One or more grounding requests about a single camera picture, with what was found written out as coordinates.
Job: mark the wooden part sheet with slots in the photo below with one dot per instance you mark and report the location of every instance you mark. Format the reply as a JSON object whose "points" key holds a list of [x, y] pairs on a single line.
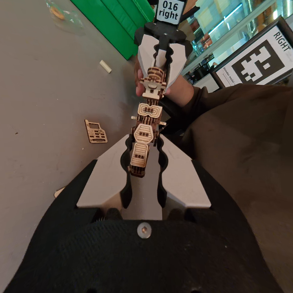
{"points": [[96, 132]]}

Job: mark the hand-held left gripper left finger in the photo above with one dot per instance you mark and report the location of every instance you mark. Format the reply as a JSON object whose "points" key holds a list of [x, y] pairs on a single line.
{"points": [[103, 180]]}

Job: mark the person's right forearm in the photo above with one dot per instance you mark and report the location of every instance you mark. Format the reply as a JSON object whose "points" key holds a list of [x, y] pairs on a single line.
{"points": [[229, 100]]}

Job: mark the person's right hand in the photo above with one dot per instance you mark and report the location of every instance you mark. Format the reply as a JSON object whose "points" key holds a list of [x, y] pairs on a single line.
{"points": [[180, 91]]}

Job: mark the green plastic crate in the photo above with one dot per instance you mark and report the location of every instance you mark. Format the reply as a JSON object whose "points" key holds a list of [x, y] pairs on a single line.
{"points": [[114, 22]]}

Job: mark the small white cylinder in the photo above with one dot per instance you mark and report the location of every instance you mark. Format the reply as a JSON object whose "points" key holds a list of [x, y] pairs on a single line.
{"points": [[105, 66]]}

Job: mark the background shelf unit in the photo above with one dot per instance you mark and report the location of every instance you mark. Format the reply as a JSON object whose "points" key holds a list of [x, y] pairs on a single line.
{"points": [[229, 16]]}

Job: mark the wooden motorcycle model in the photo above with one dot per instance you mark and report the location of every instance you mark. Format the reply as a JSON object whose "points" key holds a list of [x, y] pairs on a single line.
{"points": [[139, 155]]}

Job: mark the clear plastic bag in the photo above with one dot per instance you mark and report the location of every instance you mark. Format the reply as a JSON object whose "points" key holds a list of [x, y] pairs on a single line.
{"points": [[64, 13]]}

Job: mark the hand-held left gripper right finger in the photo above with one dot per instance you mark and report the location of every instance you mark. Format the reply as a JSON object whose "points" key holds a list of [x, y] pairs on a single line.
{"points": [[185, 180]]}

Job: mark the wooden part sheet with holes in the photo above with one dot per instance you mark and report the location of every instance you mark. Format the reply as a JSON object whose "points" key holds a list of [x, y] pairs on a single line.
{"points": [[59, 192]]}

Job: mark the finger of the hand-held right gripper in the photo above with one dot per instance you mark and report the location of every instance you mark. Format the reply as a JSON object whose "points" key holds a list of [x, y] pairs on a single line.
{"points": [[146, 52], [177, 61]]}

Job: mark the person's brown clothing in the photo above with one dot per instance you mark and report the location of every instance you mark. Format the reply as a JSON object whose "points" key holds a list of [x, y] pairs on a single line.
{"points": [[240, 183]]}

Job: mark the black white marker sign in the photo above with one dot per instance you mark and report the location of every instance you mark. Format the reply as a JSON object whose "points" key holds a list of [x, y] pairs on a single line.
{"points": [[258, 61]]}

